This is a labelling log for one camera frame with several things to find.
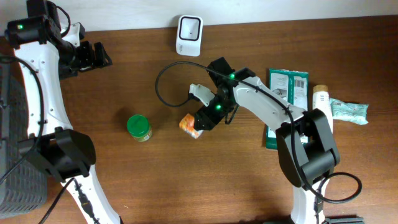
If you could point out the green wipes packet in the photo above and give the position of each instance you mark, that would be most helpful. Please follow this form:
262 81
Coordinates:
291 86

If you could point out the white barcode scanner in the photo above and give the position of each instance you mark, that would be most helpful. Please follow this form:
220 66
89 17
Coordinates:
189 34

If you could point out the green capped bottle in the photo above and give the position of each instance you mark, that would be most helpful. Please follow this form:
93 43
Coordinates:
139 128

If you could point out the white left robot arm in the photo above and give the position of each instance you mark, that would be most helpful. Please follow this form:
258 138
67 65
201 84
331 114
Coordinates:
47 54

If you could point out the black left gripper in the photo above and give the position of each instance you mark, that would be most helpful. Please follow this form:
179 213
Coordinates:
90 55

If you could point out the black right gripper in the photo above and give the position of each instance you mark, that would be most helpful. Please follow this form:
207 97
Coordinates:
209 117

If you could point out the teal wipes packet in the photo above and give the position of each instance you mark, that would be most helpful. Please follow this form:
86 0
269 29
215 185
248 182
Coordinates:
350 112

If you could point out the grey plastic mesh basket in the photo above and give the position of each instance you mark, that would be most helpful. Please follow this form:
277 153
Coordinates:
25 188

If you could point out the white tube with cork cap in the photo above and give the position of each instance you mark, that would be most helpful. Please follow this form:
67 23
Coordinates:
321 100

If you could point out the orange tissue packet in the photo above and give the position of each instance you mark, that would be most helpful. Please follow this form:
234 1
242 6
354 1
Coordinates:
187 125

